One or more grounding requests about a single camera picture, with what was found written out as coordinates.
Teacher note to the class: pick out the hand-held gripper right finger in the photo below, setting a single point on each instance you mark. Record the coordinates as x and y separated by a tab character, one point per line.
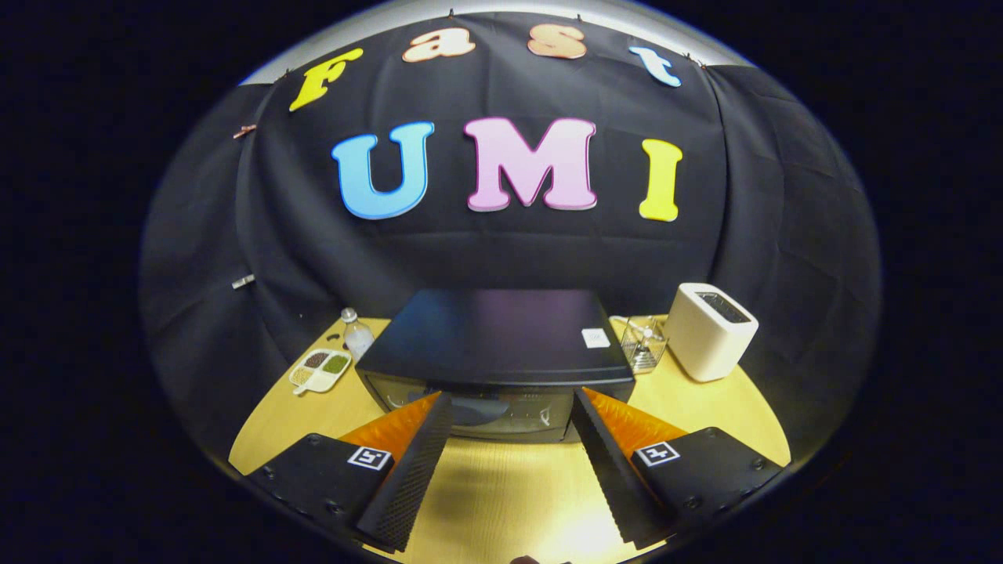
607	470

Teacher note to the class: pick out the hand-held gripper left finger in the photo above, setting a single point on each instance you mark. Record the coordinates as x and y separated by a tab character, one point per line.
419	470

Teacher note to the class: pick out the black toaster oven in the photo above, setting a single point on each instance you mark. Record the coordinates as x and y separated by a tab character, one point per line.
494	329

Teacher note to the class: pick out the cream white toaster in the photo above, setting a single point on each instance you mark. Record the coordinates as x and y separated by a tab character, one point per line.
705	345

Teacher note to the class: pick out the white divided seed tray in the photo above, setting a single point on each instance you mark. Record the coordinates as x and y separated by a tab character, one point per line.
317	372

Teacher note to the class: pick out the clear plastic bottle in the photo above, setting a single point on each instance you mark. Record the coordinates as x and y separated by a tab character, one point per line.
358	338

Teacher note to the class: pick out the silver clip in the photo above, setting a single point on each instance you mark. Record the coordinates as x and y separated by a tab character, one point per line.
244	281

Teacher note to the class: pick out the copper clip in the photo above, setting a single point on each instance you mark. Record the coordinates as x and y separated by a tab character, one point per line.
244	131

